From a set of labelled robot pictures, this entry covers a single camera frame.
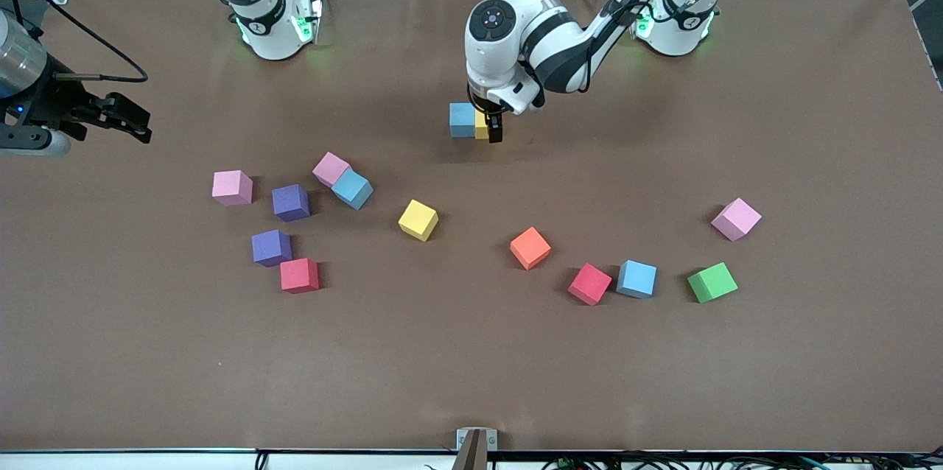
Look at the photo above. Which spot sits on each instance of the red foam cube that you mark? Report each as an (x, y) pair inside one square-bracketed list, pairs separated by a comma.
[(298, 275), (589, 283)]

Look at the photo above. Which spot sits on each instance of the orange foam cube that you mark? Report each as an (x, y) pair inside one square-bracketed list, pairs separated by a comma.
[(530, 247)]

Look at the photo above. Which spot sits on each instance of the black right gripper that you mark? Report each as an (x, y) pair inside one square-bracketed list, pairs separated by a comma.
[(60, 103)]

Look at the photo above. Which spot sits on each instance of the blue foam cube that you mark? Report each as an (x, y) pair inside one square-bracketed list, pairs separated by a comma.
[(637, 278), (462, 120), (352, 188)]

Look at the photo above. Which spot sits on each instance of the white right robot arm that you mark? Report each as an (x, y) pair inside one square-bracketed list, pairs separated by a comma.
[(269, 35)]

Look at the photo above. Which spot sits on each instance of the grey metal bracket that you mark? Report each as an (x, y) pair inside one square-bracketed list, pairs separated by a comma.
[(463, 440)]

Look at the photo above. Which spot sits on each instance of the pink foam cube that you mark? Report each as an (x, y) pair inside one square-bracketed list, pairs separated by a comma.
[(735, 218), (230, 186), (330, 166)]

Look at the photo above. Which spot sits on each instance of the green foam cube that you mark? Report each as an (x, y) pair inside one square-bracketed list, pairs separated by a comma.
[(712, 282)]

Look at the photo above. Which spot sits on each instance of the purple foam cube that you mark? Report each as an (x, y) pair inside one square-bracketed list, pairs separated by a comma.
[(270, 246), (289, 201)]

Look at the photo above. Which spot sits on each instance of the yellow foam cube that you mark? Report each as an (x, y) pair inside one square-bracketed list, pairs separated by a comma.
[(481, 127), (418, 219)]

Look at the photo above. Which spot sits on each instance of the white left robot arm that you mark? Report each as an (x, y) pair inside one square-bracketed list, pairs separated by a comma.
[(493, 50)]

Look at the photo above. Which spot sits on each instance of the brown table mat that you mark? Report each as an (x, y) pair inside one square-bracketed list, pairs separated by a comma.
[(471, 367)]

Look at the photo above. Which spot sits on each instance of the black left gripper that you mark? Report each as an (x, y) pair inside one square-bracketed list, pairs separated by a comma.
[(492, 118)]

